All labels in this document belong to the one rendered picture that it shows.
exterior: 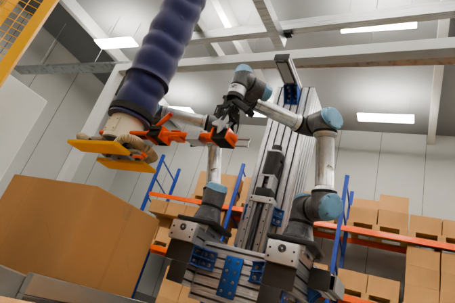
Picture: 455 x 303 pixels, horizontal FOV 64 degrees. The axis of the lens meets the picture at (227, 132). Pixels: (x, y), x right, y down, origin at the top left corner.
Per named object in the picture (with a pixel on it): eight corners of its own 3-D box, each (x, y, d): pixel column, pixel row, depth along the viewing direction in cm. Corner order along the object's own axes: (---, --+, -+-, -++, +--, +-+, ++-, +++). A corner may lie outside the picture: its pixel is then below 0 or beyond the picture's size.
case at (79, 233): (-36, 260, 154) (14, 174, 171) (42, 279, 183) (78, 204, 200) (46, 296, 122) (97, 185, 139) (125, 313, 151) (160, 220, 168)
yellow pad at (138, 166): (95, 160, 187) (99, 151, 189) (108, 168, 194) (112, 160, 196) (142, 164, 168) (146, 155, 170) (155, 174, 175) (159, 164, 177)
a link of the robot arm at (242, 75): (257, 70, 161) (242, 59, 158) (251, 90, 156) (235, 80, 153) (248, 76, 168) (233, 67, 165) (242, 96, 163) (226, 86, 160)
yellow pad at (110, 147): (66, 142, 173) (70, 133, 175) (82, 152, 180) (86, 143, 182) (114, 145, 154) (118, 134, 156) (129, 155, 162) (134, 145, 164)
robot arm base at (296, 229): (285, 244, 178) (289, 224, 183) (315, 250, 171) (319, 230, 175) (277, 235, 167) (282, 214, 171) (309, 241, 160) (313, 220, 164)
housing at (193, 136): (184, 138, 152) (187, 129, 154) (192, 146, 157) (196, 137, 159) (197, 138, 149) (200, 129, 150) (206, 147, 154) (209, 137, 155)
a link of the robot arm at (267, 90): (262, 93, 174) (243, 82, 170) (276, 84, 164) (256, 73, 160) (258, 107, 170) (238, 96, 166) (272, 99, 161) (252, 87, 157)
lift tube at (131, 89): (99, 108, 180) (172, -34, 223) (126, 130, 197) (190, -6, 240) (131, 109, 169) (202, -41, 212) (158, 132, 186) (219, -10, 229)
